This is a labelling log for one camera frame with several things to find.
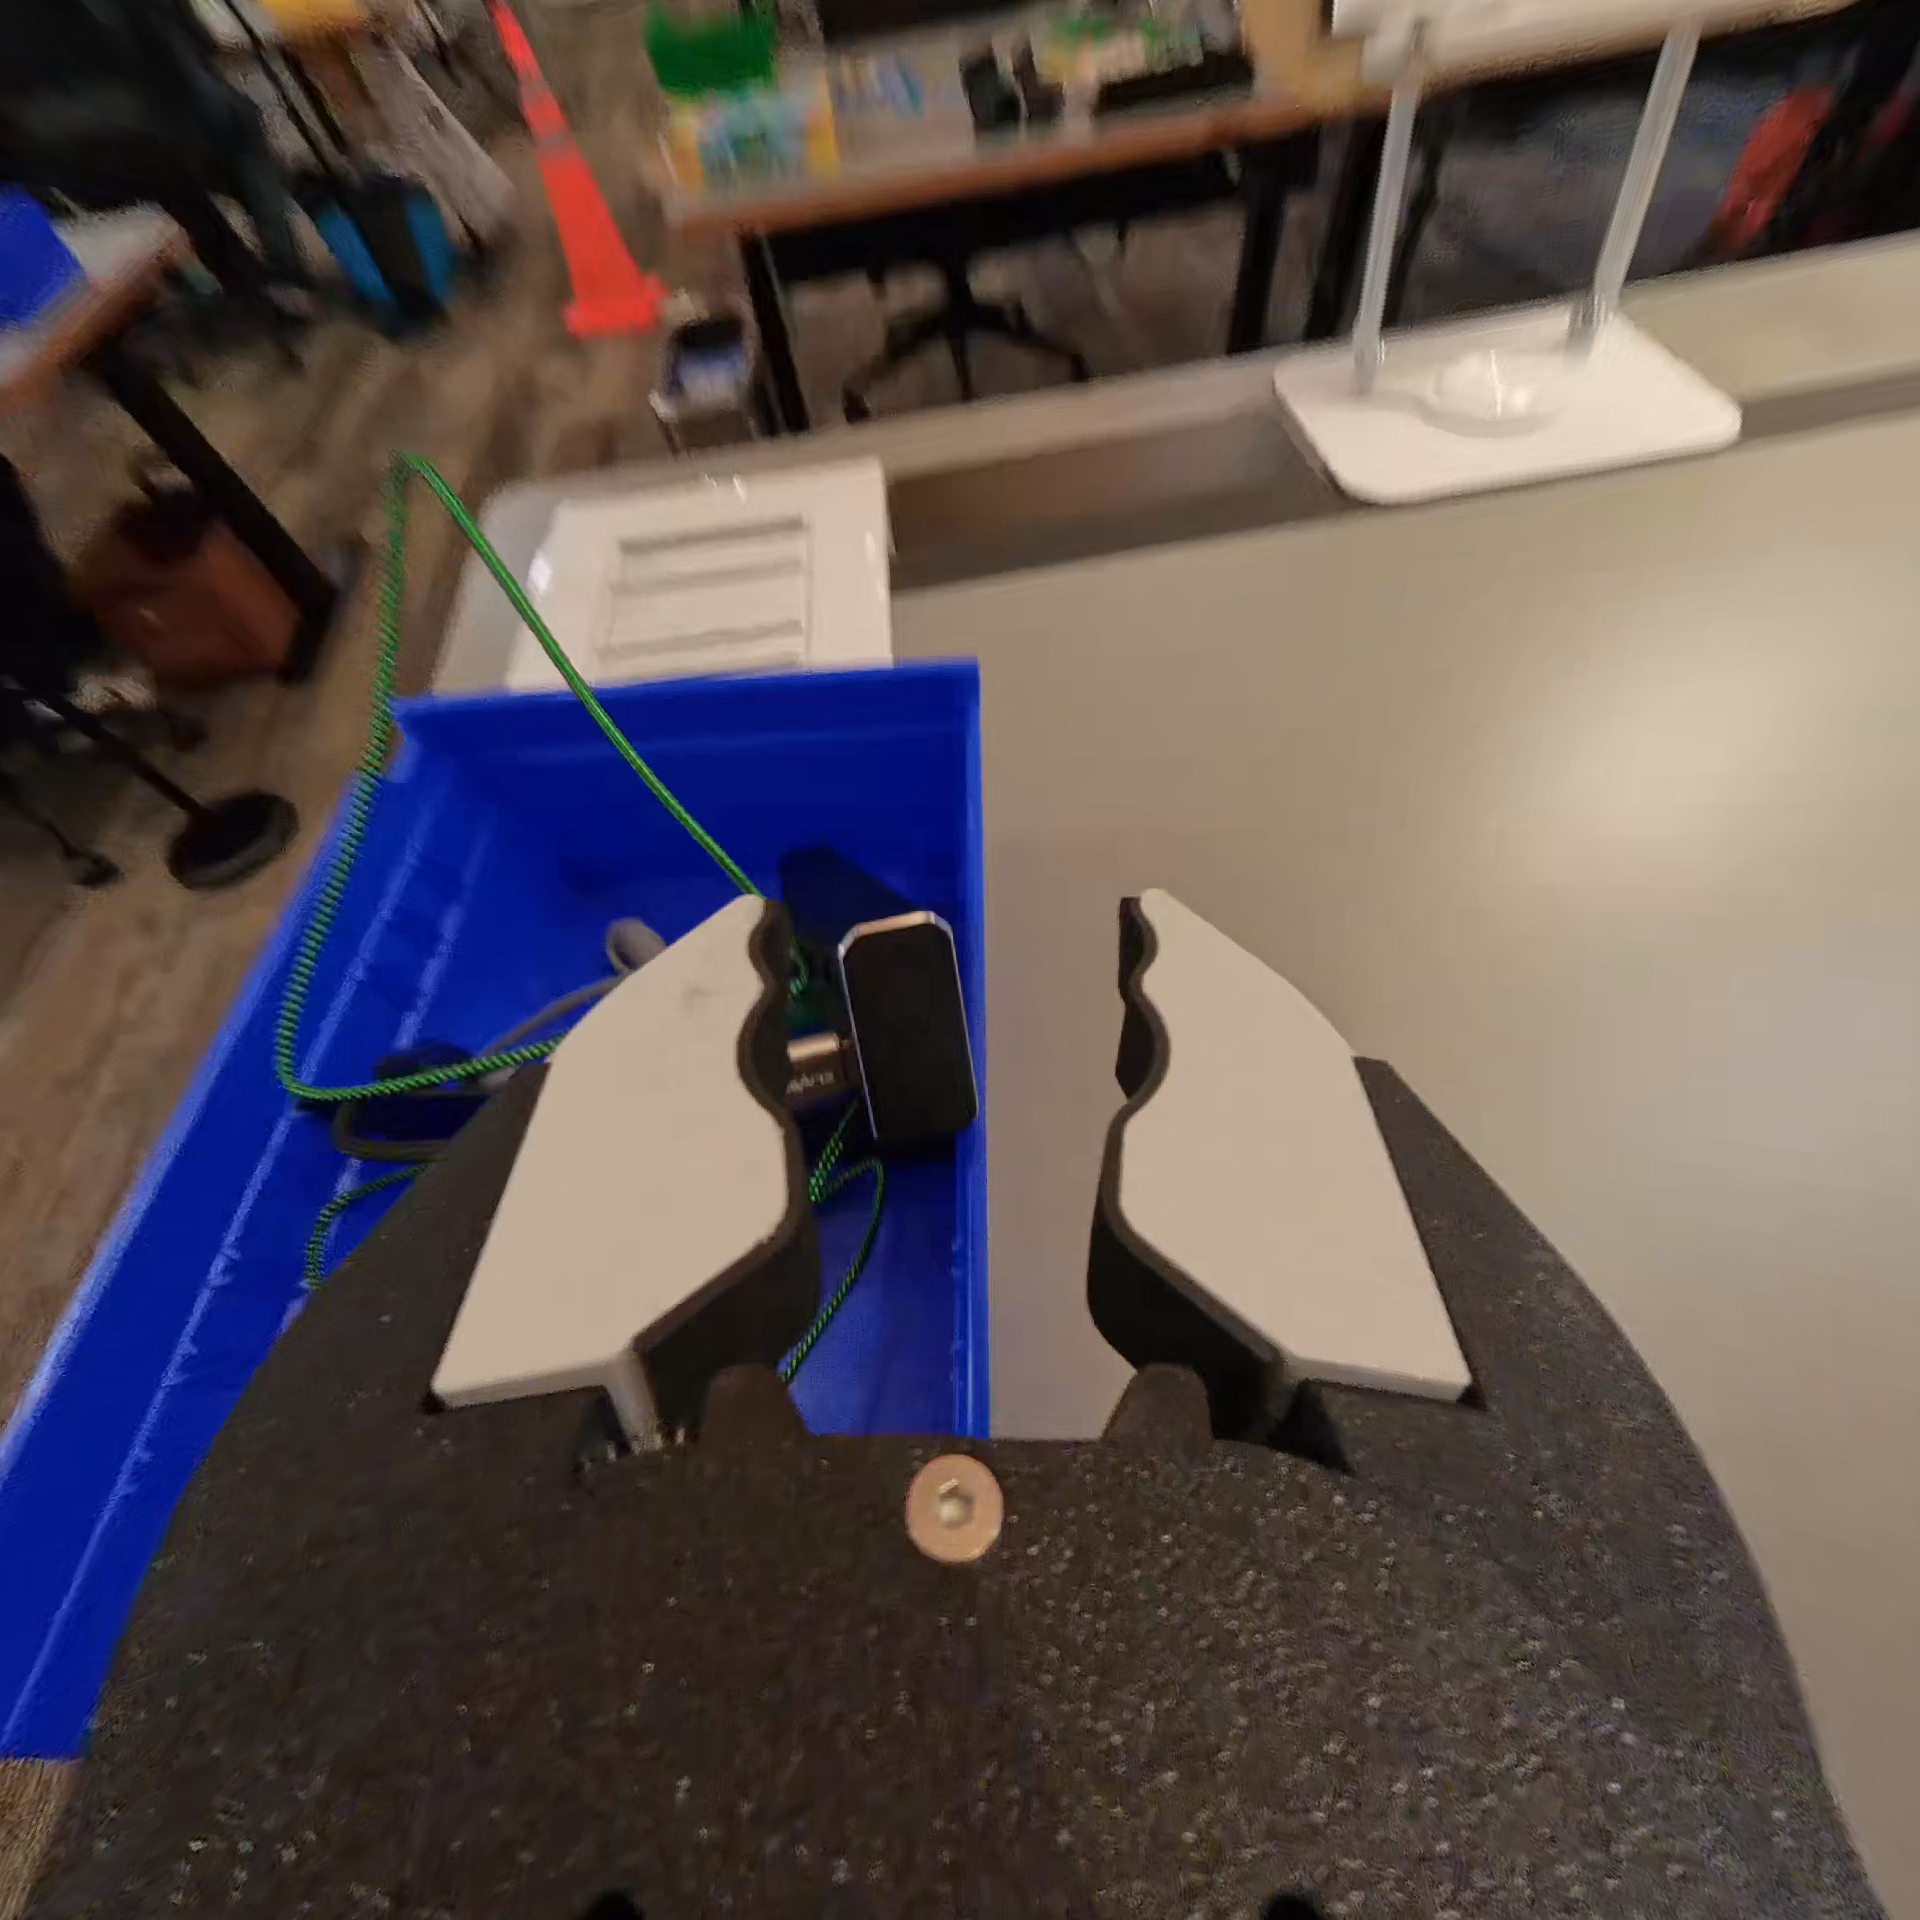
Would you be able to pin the black and grey charger block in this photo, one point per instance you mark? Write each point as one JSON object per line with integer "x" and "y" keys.
{"x": 910, "y": 1036}

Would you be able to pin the white stand base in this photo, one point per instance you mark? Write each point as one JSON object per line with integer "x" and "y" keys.
{"x": 1649, "y": 428}

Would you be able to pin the clear plastic bin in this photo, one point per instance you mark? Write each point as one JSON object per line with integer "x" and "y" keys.
{"x": 708, "y": 585}

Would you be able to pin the blue backpack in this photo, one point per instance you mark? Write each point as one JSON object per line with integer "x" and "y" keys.
{"x": 383, "y": 250}

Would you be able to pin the wooden table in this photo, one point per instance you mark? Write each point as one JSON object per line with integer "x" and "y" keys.
{"x": 974, "y": 164}
{"x": 90, "y": 301}

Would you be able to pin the red bag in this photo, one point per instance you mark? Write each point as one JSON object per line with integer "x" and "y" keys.
{"x": 1777, "y": 164}

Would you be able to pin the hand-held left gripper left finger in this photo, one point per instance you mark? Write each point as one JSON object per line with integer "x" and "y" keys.
{"x": 646, "y": 1169}

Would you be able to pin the blue plastic bin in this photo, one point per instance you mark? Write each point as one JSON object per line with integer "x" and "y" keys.
{"x": 493, "y": 839}

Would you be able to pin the orange traffic cone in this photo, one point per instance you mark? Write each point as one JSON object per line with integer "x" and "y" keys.
{"x": 593, "y": 227}

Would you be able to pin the colourful printed box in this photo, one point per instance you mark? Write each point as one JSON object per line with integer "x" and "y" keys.
{"x": 749, "y": 135}

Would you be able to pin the light grey desk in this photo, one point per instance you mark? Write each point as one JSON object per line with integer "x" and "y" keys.
{"x": 1499, "y": 823}

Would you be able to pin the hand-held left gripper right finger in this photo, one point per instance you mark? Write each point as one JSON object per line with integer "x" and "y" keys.
{"x": 1275, "y": 1185}

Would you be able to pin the green box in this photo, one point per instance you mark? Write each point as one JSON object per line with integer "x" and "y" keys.
{"x": 714, "y": 43}

